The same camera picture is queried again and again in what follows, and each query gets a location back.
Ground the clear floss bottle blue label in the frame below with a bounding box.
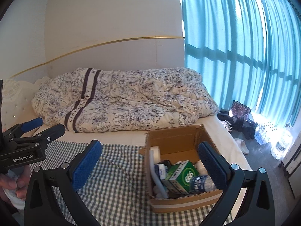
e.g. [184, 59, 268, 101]
[189, 175, 216, 193]

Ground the green white carton box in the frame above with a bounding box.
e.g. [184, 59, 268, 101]
[161, 160, 199, 194]

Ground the white tape roll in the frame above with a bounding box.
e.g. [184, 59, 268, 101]
[150, 146, 161, 164]

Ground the small blue white packet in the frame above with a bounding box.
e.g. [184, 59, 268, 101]
[154, 164, 167, 180]

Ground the white plug-in device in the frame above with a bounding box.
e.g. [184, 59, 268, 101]
[194, 160, 208, 176]

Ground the person left hand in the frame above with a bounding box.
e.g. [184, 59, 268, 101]
[0, 165, 31, 203]

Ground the white tufted headboard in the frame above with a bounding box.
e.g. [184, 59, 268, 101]
[2, 76, 49, 130]

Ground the white cabinet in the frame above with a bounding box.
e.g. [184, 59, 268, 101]
[280, 133, 300, 198]

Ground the floral patterned duvet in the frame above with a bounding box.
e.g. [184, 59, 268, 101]
[32, 67, 219, 133]

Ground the white slipper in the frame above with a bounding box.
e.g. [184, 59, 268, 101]
[234, 138, 249, 155]

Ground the patterned purple bag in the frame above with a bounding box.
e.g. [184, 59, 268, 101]
[231, 101, 251, 122]

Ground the brown cardboard box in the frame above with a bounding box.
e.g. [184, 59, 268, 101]
[143, 124, 222, 213]

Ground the teal window curtain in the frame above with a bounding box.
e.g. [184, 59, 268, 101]
[182, 0, 300, 127]

